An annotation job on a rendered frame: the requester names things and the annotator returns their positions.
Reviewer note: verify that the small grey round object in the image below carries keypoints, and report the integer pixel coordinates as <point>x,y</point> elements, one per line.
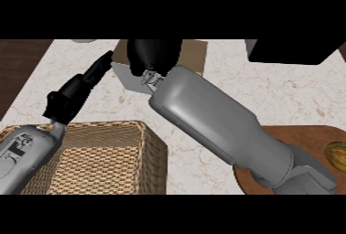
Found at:
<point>83,40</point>

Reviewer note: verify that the yellow green striped squash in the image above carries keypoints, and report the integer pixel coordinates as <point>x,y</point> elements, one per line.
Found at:
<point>338,156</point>

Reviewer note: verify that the black box-shaped appliance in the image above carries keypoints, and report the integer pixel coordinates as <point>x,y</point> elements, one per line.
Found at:
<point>289,50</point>

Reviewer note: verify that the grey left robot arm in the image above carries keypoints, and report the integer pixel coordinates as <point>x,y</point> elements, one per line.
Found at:
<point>24,152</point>

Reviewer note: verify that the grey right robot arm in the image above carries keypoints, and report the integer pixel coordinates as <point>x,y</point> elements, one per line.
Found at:
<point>216,122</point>

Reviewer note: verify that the brown cardboard box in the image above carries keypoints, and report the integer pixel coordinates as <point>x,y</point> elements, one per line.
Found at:
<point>194,53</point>

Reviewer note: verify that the brown wooden cutting board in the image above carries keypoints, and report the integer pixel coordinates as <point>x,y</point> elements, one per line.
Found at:
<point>311,137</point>

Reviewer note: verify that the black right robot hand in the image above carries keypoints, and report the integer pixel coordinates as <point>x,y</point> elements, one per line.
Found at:
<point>151,55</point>

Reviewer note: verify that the woven wicker basket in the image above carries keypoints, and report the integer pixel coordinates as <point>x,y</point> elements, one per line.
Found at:
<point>104,158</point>

